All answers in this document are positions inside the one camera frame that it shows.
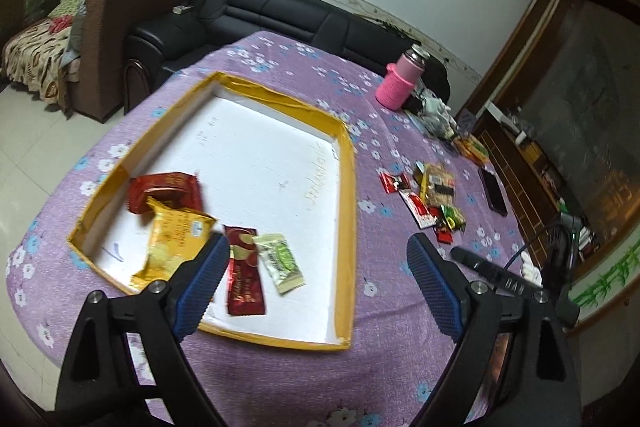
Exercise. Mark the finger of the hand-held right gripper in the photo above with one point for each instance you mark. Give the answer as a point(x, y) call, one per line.
point(492, 272)

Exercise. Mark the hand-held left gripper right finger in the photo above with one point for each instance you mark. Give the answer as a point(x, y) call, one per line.
point(435, 292)

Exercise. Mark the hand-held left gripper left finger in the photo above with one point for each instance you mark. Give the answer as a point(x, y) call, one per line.
point(205, 287)

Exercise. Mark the dark red long snack packet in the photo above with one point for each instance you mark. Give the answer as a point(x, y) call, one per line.
point(244, 277)

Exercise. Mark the small red candy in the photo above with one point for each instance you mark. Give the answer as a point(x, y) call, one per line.
point(444, 235)

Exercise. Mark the yellow snack packet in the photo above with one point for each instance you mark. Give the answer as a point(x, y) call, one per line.
point(172, 237)

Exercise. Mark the green candy packets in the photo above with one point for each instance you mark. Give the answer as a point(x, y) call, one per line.
point(452, 217)

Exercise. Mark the white green candy packet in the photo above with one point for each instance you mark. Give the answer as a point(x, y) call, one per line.
point(280, 262)

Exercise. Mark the red white long snack packet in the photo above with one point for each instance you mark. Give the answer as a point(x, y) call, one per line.
point(417, 207)

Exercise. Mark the beige clear snack packet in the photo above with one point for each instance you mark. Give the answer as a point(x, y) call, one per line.
point(440, 179)

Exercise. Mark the small red snack packet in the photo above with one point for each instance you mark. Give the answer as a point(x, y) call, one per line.
point(394, 182)

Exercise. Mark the yellow cardboard box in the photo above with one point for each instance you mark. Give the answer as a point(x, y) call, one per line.
point(260, 157)

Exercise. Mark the bamboo print cloth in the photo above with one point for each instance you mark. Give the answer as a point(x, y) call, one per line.
point(610, 282)

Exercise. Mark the purple floral tablecloth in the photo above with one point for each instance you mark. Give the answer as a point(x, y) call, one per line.
point(390, 357)

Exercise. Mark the black smartphone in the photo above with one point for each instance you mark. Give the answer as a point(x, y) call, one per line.
point(492, 189)

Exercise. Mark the orange green snack packets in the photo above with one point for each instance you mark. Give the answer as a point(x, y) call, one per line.
point(472, 149)

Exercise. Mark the dark wooden cabinet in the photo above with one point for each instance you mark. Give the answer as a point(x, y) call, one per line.
point(590, 107)

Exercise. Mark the crumpled plastic bags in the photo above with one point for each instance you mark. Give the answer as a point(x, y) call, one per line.
point(432, 112)

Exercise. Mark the pink bottle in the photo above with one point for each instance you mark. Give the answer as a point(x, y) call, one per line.
point(399, 79)

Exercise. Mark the brown armchair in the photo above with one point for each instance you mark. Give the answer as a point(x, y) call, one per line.
point(107, 37)

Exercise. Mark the black leather sofa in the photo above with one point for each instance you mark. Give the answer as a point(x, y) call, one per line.
point(280, 14)

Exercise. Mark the floral printed blanket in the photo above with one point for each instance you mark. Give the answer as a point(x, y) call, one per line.
point(35, 57)

